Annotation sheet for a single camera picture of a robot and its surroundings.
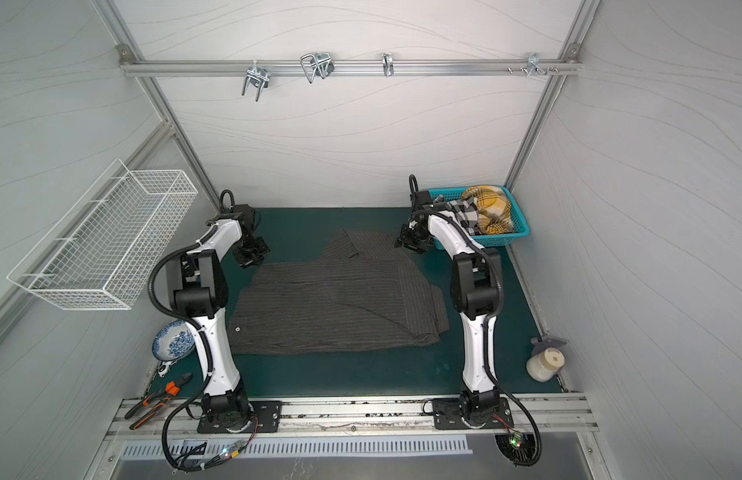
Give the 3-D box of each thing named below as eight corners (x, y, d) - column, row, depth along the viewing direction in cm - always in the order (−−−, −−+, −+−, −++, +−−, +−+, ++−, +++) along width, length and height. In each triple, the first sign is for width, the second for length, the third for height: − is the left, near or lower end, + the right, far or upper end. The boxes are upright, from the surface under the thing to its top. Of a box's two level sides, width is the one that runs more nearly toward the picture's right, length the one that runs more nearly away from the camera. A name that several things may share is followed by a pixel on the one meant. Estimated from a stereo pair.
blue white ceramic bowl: (162, 367, 82) (154, 362, 79) (158, 335, 88) (150, 330, 85) (196, 350, 85) (189, 345, 82) (190, 321, 90) (183, 315, 87)
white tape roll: (529, 381, 79) (545, 372, 72) (522, 358, 83) (536, 347, 76) (552, 381, 79) (570, 372, 72) (544, 358, 83) (561, 347, 76)
